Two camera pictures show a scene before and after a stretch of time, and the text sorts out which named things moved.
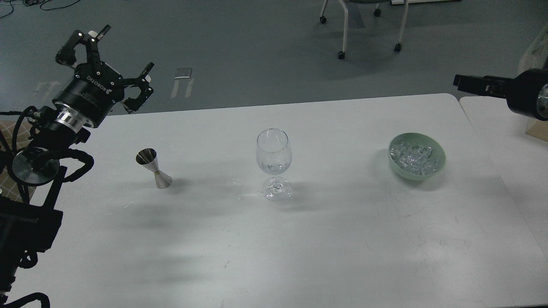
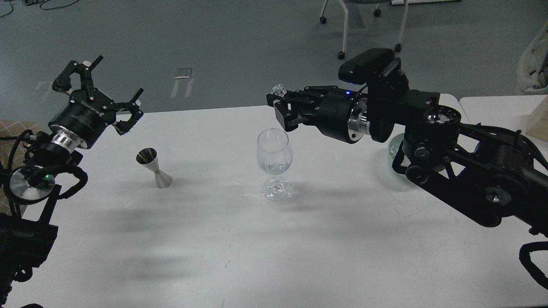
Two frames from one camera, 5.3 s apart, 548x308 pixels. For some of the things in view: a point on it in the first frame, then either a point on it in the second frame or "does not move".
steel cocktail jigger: x=148 y=158 does not move
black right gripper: x=521 y=92 to x=341 y=114
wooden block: x=539 y=128 does not move
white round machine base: x=536 y=56 does not move
